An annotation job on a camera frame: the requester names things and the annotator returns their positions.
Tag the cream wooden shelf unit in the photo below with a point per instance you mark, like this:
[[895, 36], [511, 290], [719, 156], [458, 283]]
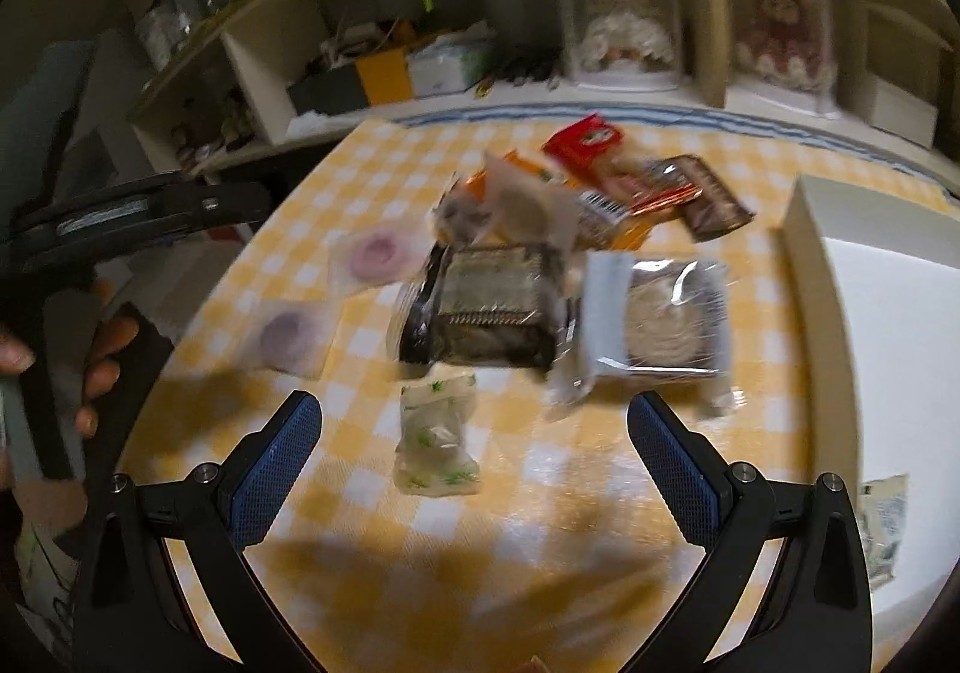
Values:
[[705, 6]]

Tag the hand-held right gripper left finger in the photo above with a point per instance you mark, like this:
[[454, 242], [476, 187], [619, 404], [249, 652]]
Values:
[[277, 470]]

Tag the pink round sweet packet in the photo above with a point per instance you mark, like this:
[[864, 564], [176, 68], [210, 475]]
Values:
[[379, 253]]

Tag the red-dress doll in case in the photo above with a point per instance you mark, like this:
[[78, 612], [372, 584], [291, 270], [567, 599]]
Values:
[[784, 21]]

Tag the person's left hand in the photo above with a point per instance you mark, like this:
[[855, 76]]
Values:
[[105, 373]]

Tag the orange snack packet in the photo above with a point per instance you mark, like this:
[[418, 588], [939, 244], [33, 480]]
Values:
[[634, 234]]

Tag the blue striped cloth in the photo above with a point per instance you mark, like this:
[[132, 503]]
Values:
[[675, 114]]

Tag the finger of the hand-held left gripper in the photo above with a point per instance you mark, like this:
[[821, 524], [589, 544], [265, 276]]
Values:
[[165, 208]]

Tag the white cardboard box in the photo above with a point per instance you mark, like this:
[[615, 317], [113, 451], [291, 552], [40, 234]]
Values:
[[862, 343]]

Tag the pale translucent cookie packet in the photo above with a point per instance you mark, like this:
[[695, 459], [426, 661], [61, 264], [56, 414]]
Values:
[[529, 201]]

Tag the white-dress doll in case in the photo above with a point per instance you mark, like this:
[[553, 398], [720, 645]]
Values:
[[619, 13]]

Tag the pale green snack packet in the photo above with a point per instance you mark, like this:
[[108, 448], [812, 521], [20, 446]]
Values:
[[881, 523]]

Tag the small white box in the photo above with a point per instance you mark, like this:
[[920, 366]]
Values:
[[900, 107]]

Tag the brown snack packet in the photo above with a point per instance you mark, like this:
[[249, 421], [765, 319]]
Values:
[[712, 201]]

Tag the grey round cookie packet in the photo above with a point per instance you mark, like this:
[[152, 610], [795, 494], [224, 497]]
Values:
[[667, 320]]

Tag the dark green box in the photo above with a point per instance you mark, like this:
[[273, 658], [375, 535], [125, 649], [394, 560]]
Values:
[[326, 92]]

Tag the white green tissue box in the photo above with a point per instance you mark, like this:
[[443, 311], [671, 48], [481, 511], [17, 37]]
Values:
[[450, 62]]

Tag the dark pens bundle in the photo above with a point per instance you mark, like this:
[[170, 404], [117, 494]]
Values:
[[525, 72]]

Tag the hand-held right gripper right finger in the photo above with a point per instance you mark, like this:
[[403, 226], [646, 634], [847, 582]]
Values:
[[679, 470]]

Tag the dark cake packet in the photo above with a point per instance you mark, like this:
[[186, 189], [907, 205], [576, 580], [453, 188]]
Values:
[[487, 305]]

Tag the yellow checkered tablecloth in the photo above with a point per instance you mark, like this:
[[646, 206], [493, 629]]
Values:
[[315, 208]]

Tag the purple donut packet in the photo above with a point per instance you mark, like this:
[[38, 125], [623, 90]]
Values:
[[289, 335]]

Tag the clear green-print candy packet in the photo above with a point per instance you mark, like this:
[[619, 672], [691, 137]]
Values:
[[439, 444]]

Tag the red snack packet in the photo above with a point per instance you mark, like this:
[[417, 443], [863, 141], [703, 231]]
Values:
[[581, 141]]

